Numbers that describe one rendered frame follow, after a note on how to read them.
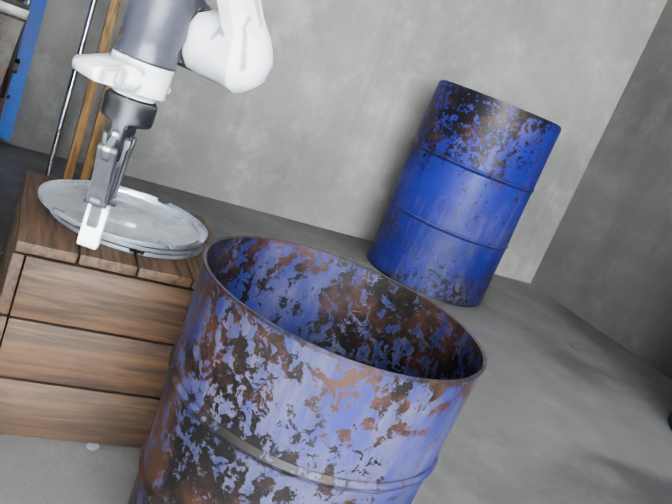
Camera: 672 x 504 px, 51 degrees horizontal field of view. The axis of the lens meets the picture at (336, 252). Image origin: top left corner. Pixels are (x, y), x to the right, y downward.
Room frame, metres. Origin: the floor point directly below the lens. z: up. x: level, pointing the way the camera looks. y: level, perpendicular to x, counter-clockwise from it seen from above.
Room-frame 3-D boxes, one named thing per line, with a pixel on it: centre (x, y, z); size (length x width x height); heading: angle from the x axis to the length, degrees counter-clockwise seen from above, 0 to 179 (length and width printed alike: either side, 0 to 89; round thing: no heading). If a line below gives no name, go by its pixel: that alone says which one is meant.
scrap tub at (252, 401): (0.94, -0.04, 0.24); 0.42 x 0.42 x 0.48
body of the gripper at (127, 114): (0.99, 0.35, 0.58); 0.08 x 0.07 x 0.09; 8
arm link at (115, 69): (0.97, 0.37, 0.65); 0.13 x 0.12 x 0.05; 98
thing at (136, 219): (1.21, 0.39, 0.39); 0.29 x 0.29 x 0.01
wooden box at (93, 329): (1.26, 0.39, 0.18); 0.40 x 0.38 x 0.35; 27
